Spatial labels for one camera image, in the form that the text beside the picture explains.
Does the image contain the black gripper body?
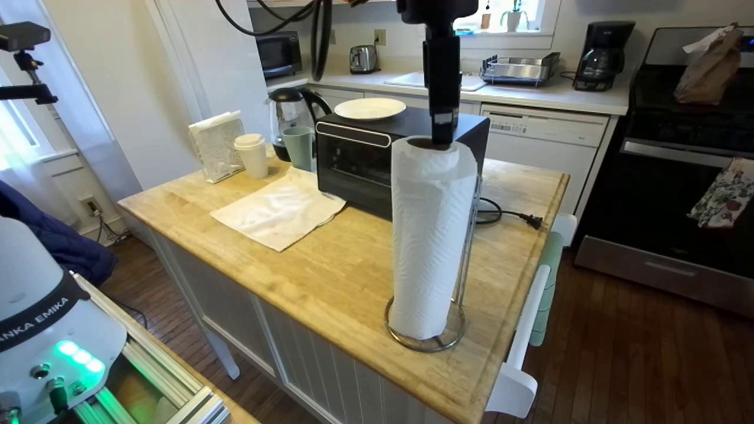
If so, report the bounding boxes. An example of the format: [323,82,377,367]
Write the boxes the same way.
[422,18,464,88]

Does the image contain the white paper towel roll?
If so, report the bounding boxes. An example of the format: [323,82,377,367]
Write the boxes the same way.
[387,134,482,342]

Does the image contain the white kitchen counter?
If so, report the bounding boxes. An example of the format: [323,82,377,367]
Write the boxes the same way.
[268,69,634,220]

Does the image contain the white kitchen island cabinet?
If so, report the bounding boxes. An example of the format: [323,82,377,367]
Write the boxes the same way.
[126,209,475,424]

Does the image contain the patterned kitchen towel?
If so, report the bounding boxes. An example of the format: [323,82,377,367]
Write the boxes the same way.
[687,155,754,230]

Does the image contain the white plate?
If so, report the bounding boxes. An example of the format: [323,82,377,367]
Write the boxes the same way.
[333,97,409,122]

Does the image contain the silver toaster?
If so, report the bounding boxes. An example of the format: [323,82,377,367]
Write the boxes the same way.
[347,43,383,79]
[478,49,563,89]

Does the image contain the white dishwasher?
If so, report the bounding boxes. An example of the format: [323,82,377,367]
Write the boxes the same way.
[478,102,610,220]

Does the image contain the black toaster oven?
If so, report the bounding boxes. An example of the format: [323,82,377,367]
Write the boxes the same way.
[313,106,492,223]

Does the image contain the green cup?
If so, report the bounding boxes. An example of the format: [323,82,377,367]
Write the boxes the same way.
[281,126,316,173]

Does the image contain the glass electric kettle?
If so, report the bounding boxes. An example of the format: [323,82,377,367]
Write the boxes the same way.
[266,84,336,162]

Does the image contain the black coffee maker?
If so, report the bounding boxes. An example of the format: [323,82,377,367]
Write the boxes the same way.
[572,18,638,94]

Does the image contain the black microwave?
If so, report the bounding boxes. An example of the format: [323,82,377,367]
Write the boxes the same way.
[256,30,304,82]

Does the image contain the white paper cup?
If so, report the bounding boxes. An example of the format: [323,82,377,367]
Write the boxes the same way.
[234,132,272,181]

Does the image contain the white cloth napkin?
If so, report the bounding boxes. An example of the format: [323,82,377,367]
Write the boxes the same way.
[207,168,349,254]

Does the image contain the green hanging towel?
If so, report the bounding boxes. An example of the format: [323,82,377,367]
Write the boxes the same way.
[528,228,569,349]

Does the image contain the white napkin stack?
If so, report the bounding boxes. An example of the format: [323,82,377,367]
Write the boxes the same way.
[187,108,248,186]

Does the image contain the black stove oven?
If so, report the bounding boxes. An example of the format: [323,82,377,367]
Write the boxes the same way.
[572,24,754,320]

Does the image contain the brown paper bag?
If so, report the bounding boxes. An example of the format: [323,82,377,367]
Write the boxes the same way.
[671,21,747,108]

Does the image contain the white towel bar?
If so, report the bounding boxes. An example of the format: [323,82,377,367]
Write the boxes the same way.
[484,262,552,420]

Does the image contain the dark blue cloth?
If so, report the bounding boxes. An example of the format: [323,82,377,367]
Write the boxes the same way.
[0,180,119,289]

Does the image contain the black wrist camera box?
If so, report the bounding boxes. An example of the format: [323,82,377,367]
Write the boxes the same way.
[397,0,482,24]

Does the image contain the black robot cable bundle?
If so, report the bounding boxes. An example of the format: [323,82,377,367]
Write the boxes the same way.
[214,0,338,62]

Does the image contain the black power cord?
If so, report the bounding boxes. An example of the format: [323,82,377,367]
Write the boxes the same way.
[475,196,547,230]

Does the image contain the metal wire tissue stand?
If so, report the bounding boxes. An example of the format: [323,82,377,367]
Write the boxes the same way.
[383,196,484,354]

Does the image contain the aluminium rail frame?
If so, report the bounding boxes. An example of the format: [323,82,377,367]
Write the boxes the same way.
[68,269,234,424]

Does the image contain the camera on tripod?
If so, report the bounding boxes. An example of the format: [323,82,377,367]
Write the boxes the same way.
[0,18,60,106]

